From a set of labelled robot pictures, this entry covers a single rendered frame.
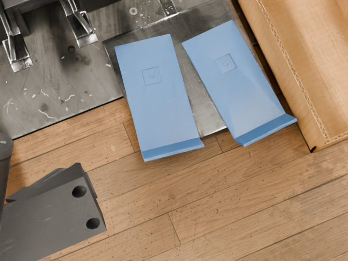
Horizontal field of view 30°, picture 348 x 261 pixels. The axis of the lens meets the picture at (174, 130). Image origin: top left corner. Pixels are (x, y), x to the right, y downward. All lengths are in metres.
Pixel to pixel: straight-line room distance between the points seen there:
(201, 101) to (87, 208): 0.36
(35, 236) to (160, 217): 0.34
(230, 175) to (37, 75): 0.27
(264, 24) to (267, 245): 0.26
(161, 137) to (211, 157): 0.07
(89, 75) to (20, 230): 0.40
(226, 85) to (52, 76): 0.22
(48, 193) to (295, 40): 0.48
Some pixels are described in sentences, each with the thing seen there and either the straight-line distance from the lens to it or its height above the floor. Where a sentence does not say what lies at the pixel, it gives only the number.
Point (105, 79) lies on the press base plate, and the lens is 0.81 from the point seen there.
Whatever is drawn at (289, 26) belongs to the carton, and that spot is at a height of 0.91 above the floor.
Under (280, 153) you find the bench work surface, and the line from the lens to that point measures 0.80.
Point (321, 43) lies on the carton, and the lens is 0.85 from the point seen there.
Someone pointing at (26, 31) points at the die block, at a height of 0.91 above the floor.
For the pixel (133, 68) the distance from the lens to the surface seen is 0.79.
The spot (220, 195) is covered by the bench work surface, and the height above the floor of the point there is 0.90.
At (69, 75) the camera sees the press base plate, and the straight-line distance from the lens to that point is 0.82.
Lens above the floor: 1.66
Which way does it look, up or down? 75 degrees down
